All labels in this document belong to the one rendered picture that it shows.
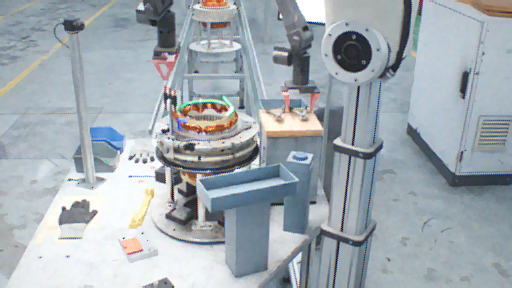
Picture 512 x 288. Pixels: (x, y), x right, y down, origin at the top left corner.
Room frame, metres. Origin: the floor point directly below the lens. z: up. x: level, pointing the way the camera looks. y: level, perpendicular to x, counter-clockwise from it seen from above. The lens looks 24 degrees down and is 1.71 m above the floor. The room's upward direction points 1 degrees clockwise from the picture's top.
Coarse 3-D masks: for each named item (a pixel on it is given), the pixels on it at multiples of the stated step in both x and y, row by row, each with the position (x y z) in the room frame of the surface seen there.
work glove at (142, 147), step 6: (138, 144) 1.97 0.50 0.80; (144, 144) 1.97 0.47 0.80; (150, 144) 1.98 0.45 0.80; (132, 150) 1.91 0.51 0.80; (138, 150) 1.91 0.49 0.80; (144, 150) 1.91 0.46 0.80; (150, 150) 1.92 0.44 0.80; (132, 156) 1.87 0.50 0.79; (138, 156) 1.86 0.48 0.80; (144, 156) 1.86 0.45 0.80; (150, 156) 1.86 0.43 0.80; (138, 162) 1.83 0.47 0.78; (144, 162) 1.82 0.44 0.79
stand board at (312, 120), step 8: (288, 112) 1.69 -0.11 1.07; (312, 112) 1.70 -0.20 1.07; (264, 120) 1.61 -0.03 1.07; (272, 120) 1.62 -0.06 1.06; (288, 120) 1.62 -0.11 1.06; (296, 120) 1.62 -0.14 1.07; (312, 120) 1.62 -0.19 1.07; (264, 128) 1.56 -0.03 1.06; (272, 128) 1.54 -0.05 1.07; (280, 128) 1.54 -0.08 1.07; (288, 128) 1.55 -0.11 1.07; (296, 128) 1.55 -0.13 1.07; (304, 128) 1.55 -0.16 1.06; (312, 128) 1.55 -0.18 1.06; (320, 128) 1.55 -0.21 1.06; (272, 136) 1.52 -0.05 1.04; (280, 136) 1.53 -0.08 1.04; (288, 136) 1.53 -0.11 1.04; (296, 136) 1.53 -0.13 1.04; (304, 136) 1.54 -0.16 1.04
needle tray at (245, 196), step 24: (264, 168) 1.27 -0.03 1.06; (216, 192) 1.19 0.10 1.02; (240, 192) 1.12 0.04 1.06; (264, 192) 1.15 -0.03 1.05; (288, 192) 1.18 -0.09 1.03; (240, 216) 1.14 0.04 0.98; (264, 216) 1.17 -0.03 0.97; (240, 240) 1.14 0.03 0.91; (264, 240) 1.17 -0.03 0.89; (240, 264) 1.14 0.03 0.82; (264, 264) 1.17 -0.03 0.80
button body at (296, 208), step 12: (288, 156) 1.40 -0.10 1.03; (312, 156) 1.41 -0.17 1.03; (288, 168) 1.37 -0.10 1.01; (300, 168) 1.36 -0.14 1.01; (312, 168) 1.42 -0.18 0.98; (300, 180) 1.36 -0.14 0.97; (300, 192) 1.36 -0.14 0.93; (288, 204) 1.37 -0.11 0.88; (300, 204) 1.36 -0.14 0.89; (288, 216) 1.37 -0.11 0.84; (300, 216) 1.36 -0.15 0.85; (288, 228) 1.37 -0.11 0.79; (300, 228) 1.36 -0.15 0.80
